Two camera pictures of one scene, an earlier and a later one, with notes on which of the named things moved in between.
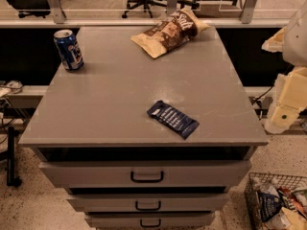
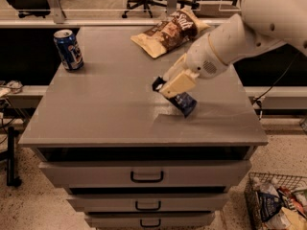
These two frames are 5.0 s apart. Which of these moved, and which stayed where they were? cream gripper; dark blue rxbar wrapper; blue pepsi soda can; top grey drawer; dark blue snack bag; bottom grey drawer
Moved: cream gripper; dark blue rxbar wrapper
Stayed: dark blue snack bag; blue pepsi soda can; bottom grey drawer; top grey drawer
